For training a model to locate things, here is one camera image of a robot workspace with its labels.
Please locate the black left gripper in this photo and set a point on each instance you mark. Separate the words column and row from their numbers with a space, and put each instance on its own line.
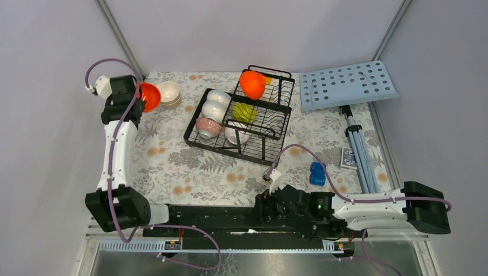
column 143, row 103

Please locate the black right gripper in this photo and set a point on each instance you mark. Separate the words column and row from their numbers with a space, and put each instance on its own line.
column 265, row 200

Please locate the orange bowl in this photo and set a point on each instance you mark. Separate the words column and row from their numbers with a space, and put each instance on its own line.
column 150, row 95
column 252, row 84

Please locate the beige patterned bowl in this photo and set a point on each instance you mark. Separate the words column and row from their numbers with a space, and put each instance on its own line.
column 169, row 91

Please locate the plain beige bowl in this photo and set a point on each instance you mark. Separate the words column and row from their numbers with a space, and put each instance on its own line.
column 173, row 104

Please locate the black wire dish rack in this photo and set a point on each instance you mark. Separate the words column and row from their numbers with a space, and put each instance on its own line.
column 267, row 132

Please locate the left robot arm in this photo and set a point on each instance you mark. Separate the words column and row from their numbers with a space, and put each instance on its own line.
column 115, row 203

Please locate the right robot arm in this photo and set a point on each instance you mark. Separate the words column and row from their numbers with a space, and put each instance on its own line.
column 416, row 205

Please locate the white bowl in rack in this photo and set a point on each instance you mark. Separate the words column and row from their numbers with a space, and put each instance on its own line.
column 214, row 110

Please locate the yellow-green bowl in rack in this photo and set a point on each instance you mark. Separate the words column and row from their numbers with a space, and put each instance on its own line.
column 243, row 112

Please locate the blue toy car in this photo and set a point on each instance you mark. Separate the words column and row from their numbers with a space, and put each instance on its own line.
column 317, row 174

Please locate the floral table mat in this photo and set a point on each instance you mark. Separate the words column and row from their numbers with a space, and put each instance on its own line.
column 166, row 170

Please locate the blue card deck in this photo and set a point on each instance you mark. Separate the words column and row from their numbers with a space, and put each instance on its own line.
column 348, row 159

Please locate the white bowl front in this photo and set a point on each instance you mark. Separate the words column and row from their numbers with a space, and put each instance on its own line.
column 234, row 135

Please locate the blue tripod legs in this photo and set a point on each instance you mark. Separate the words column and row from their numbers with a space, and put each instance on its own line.
column 358, row 145

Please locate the pink patterned bowl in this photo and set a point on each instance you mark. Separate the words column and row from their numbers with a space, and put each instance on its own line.
column 208, row 128

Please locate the white bowl upper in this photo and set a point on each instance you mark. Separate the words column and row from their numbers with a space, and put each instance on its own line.
column 219, row 96

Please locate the blue perforated stand tray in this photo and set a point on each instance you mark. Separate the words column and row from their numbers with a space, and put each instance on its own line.
column 345, row 85

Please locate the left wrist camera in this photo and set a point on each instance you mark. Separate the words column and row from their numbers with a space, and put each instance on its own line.
column 101, row 88

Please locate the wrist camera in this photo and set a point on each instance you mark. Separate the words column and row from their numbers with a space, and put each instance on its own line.
column 101, row 88
column 273, row 178

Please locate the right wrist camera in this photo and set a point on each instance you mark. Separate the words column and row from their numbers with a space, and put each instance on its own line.
column 273, row 178

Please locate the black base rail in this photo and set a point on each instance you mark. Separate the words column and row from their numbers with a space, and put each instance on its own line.
column 234, row 228

